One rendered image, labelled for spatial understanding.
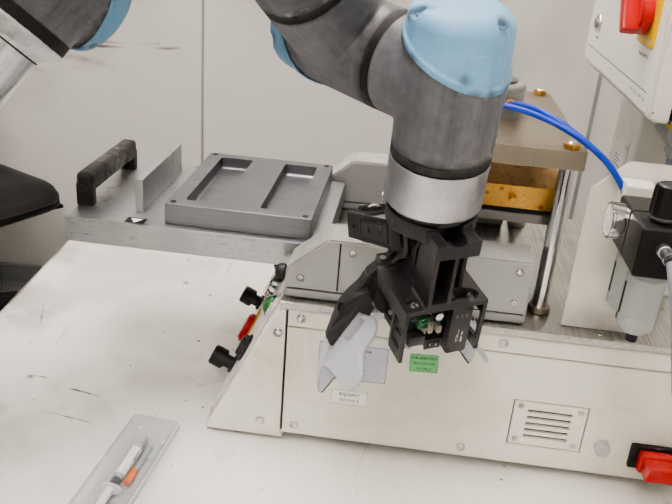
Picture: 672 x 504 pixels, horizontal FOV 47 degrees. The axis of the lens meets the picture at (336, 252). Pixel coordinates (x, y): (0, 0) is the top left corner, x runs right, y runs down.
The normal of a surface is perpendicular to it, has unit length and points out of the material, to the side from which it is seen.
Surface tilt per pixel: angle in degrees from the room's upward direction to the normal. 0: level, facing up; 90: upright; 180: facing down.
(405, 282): 12
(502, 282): 90
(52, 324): 0
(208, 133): 90
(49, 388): 0
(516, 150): 90
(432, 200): 101
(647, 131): 90
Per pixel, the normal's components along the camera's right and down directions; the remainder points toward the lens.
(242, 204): 0.07, -0.91
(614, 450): -0.11, 0.40
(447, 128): -0.20, 0.56
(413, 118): -0.73, 0.36
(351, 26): 0.57, 0.62
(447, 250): 0.32, 0.57
